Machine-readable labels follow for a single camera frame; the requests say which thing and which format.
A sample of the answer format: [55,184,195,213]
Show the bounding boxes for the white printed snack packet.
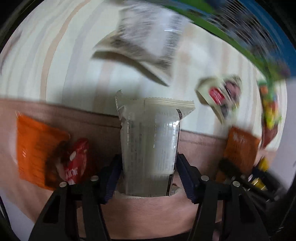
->
[94,1,191,86]

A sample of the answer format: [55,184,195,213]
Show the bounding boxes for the cream red snack packet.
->
[196,75,242,124]

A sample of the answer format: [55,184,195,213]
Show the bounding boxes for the striped cream pink blanket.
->
[0,0,288,241]

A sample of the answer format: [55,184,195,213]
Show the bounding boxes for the orange snack packet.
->
[216,127,260,183]
[16,114,70,190]

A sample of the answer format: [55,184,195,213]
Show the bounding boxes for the red candy packet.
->
[45,138,90,189]

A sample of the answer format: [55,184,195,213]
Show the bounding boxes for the colourful gumball candy bag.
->
[257,80,281,149]

